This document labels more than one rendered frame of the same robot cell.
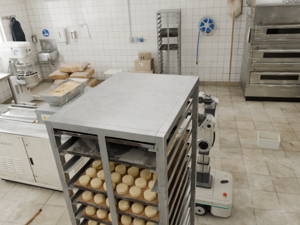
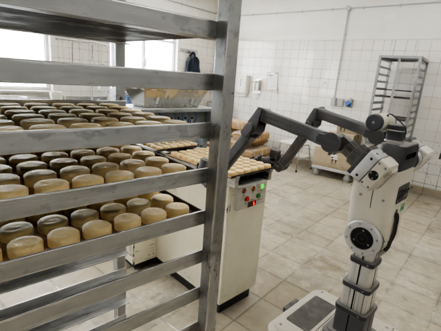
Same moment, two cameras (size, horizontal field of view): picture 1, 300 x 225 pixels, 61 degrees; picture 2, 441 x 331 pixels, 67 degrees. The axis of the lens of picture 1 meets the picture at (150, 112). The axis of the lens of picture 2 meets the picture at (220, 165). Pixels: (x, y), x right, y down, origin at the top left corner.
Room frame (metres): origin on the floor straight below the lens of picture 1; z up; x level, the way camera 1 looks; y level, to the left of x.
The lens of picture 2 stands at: (0.73, -0.54, 1.42)
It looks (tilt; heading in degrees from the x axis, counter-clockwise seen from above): 15 degrees down; 26
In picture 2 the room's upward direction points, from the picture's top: 4 degrees clockwise
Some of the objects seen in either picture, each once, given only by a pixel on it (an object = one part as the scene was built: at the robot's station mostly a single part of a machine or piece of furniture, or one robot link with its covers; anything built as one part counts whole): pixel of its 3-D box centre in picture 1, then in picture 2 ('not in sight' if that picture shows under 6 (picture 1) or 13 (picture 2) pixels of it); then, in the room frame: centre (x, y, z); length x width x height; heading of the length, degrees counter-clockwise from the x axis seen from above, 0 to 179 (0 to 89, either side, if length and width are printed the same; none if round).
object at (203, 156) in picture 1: (203, 165); (358, 295); (2.25, -0.55, 0.49); 0.11 x 0.11 x 0.40; 72
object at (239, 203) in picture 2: not in sight; (250, 194); (2.46, 0.11, 0.77); 0.24 x 0.04 x 0.14; 161
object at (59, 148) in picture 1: (100, 116); not in sight; (1.16, 0.25, 1.68); 0.64 x 0.03 x 0.03; 158
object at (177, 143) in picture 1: (176, 143); not in sight; (1.02, -0.12, 1.59); 0.64 x 0.03 x 0.03; 158
